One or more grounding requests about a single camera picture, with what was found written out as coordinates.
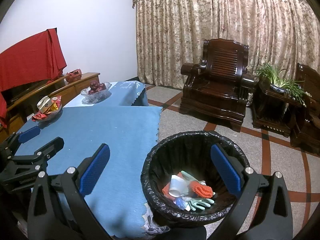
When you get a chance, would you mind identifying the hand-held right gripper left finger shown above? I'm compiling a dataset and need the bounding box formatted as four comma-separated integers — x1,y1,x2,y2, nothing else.
27,144,111,240

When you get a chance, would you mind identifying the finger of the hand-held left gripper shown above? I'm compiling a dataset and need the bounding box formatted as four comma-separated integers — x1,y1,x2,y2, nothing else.
0,126,41,153
6,137,65,176

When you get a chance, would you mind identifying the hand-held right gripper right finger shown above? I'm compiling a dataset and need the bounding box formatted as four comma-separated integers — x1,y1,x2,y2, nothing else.
210,144,293,240

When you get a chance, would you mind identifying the orange knitted scrubber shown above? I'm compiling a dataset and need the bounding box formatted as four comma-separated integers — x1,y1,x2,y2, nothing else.
189,181,214,198

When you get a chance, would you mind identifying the black lined trash bin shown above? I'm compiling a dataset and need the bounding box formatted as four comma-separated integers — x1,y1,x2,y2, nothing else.
140,130,250,228

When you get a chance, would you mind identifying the red plastic bag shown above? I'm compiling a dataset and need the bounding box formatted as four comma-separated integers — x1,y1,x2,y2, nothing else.
162,172,184,196

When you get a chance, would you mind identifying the red candy wrapper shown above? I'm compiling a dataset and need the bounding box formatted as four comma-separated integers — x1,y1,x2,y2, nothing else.
31,112,48,122

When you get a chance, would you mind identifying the glass snack bowl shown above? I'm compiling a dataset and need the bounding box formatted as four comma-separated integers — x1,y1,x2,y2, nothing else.
32,104,63,123

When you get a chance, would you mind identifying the beige patterned paper box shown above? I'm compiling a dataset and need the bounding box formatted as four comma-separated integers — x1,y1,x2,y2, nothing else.
37,96,54,113

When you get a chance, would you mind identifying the black television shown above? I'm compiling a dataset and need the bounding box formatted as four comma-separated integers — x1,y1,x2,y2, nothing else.
1,79,52,106

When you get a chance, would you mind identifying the red snack packet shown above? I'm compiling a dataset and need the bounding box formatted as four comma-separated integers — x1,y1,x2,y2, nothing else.
51,95,62,110

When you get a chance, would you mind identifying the wooden cabinet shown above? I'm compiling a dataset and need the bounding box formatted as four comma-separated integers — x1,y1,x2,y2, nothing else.
0,72,100,136

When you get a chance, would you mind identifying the glass fruit bowl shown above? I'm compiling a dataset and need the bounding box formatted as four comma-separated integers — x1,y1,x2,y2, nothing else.
80,82,112,103

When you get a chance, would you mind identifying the dark wooden side table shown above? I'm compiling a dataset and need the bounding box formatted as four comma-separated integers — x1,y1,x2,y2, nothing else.
251,81,307,138

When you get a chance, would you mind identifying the red basket on cabinet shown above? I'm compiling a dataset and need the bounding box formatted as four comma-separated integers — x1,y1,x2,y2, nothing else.
65,69,83,83

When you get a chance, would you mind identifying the red cloth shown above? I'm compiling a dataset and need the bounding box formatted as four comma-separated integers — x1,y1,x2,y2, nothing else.
0,29,67,126

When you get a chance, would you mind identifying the floral white table cover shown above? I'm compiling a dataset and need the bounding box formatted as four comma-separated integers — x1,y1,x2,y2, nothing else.
142,205,171,236

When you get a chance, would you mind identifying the light blue patterned tablecloth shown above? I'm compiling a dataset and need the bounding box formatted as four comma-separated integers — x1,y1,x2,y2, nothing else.
64,80,148,108

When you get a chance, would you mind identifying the dark wooden armchair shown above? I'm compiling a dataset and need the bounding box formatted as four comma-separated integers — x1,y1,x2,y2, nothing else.
290,63,320,157
179,39,255,133

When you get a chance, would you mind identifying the green potted plant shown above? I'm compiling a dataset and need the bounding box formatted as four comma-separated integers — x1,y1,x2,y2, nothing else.
254,62,312,107

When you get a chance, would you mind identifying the beige patterned curtain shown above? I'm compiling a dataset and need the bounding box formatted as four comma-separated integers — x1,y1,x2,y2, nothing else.
132,0,320,91

